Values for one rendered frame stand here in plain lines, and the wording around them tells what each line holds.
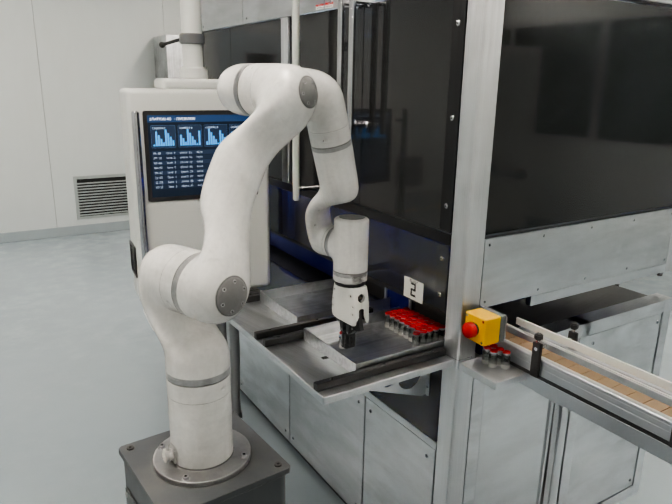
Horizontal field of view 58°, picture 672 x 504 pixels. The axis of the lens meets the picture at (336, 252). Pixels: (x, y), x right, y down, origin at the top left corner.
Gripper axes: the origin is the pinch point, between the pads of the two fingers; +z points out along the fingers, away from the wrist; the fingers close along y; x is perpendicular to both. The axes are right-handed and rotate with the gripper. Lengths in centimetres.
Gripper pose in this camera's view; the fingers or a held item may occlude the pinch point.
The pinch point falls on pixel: (348, 339)
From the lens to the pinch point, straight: 153.0
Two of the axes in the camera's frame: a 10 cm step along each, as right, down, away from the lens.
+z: -0.2, 9.6, 2.7
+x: -8.2, 1.4, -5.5
